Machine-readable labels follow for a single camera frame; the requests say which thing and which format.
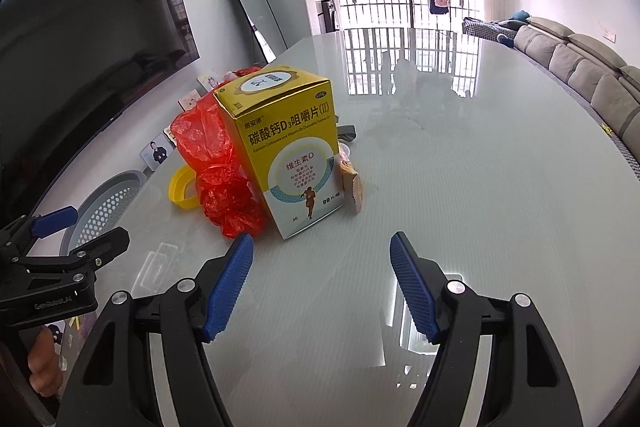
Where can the blue cushion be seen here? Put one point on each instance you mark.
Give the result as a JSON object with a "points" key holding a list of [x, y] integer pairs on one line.
{"points": [[520, 15]]}

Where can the grey fabric sofa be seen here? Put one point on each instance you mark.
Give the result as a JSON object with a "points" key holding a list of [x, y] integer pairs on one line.
{"points": [[590, 72]]}

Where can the photo card pink figure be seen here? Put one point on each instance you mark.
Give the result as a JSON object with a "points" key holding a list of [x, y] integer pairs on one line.
{"points": [[210, 79]]}

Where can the blue white toy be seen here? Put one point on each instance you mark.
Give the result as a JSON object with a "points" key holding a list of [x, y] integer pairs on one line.
{"points": [[506, 39]]}

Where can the grey perforated basket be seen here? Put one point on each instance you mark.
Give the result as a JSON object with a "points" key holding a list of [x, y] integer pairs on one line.
{"points": [[107, 202]]}

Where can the red plastic bag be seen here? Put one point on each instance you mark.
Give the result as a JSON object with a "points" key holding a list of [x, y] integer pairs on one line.
{"points": [[210, 142]]}

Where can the dark cabinet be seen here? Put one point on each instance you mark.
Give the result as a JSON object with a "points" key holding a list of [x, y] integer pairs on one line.
{"points": [[328, 14]]}

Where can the small photo card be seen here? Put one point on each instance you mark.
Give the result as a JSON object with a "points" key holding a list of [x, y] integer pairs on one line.
{"points": [[169, 136]]}

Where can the photo card dark figure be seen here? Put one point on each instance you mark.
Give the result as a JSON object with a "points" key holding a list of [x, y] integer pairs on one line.
{"points": [[156, 152]]}

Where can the checkered blanket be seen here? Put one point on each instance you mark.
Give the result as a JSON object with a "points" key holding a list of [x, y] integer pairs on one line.
{"points": [[482, 28]]}

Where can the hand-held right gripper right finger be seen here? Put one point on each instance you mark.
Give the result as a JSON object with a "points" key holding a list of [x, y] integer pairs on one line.
{"points": [[410, 282]]}

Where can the beige wool polishing pad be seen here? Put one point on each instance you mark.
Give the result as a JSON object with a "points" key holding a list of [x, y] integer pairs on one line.
{"points": [[352, 187]]}

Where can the person's left hand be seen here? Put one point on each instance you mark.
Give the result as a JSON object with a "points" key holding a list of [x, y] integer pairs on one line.
{"points": [[42, 364]]}

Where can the white bottle cap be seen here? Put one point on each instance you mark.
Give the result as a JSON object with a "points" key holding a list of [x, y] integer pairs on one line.
{"points": [[344, 149]]}

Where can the grey cloth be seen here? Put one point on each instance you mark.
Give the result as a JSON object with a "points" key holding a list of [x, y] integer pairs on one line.
{"points": [[348, 132]]}

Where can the standing floor mirror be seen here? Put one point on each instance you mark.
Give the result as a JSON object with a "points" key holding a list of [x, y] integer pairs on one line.
{"points": [[255, 7]]}

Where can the wall socket plate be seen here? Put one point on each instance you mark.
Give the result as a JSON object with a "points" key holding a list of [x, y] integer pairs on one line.
{"points": [[610, 34]]}

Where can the black flat television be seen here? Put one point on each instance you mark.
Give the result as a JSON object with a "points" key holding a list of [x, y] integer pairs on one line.
{"points": [[75, 57]]}

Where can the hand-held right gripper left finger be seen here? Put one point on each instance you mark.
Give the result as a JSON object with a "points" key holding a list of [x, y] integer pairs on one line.
{"points": [[230, 287]]}

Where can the checkered sofa cover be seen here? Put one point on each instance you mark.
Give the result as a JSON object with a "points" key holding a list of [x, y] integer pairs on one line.
{"points": [[600, 127]]}

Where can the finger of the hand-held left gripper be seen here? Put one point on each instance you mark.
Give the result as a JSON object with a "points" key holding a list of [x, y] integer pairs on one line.
{"points": [[55, 221], [85, 257]]}

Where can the yellow medicine box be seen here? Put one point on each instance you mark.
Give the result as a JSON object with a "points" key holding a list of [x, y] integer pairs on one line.
{"points": [[285, 132]]}

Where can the beige photo card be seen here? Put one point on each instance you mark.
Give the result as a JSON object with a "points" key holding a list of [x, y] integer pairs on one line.
{"points": [[190, 101]]}

